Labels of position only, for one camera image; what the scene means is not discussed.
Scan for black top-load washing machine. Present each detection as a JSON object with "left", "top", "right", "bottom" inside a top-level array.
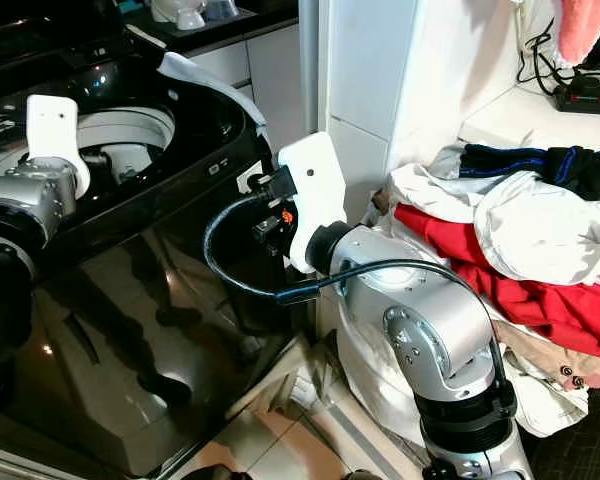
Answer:
[{"left": 0, "top": 28, "right": 309, "bottom": 479}]

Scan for silver washer drum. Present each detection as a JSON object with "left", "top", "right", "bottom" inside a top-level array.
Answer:
[{"left": 0, "top": 104, "right": 177, "bottom": 191}]

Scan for white cabinet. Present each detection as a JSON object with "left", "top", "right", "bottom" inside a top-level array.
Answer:
[{"left": 190, "top": 22, "right": 307, "bottom": 151}]

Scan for white ceramic figure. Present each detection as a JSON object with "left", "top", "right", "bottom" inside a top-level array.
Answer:
[{"left": 148, "top": 0, "right": 209, "bottom": 31}]

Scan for grey metal pole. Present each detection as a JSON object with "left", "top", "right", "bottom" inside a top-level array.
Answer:
[{"left": 296, "top": 0, "right": 323, "bottom": 136}]

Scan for dark blue garment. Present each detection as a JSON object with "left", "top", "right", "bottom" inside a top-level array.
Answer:
[{"left": 458, "top": 143, "right": 600, "bottom": 201}]

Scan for red garment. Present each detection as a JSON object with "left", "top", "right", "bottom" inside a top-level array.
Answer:
[{"left": 392, "top": 202, "right": 600, "bottom": 361}]

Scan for white garment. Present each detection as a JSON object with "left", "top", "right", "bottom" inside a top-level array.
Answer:
[{"left": 384, "top": 160, "right": 600, "bottom": 293}]

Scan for beige garment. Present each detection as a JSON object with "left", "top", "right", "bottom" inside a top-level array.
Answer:
[{"left": 490, "top": 318, "right": 600, "bottom": 393}]

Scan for black power strip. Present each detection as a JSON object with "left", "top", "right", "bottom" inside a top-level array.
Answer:
[{"left": 552, "top": 74, "right": 600, "bottom": 117}]

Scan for pink towel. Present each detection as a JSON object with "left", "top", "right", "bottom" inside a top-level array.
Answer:
[{"left": 554, "top": 0, "right": 600, "bottom": 67}]

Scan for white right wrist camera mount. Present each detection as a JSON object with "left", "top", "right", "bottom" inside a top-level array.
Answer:
[{"left": 276, "top": 131, "right": 349, "bottom": 274}]

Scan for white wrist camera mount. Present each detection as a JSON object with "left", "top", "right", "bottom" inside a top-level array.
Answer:
[
  {"left": 26, "top": 93, "right": 92, "bottom": 198},
  {"left": 276, "top": 131, "right": 349, "bottom": 274}
]

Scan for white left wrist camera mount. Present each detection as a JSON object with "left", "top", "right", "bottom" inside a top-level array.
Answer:
[{"left": 26, "top": 93, "right": 92, "bottom": 198}]

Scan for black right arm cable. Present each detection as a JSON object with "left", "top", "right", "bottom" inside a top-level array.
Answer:
[{"left": 202, "top": 192, "right": 507, "bottom": 307}]

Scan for tangled black cables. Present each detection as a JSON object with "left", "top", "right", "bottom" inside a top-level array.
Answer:
[{"left": 516, "top": 2, "right": 581, "bottom": 96}]

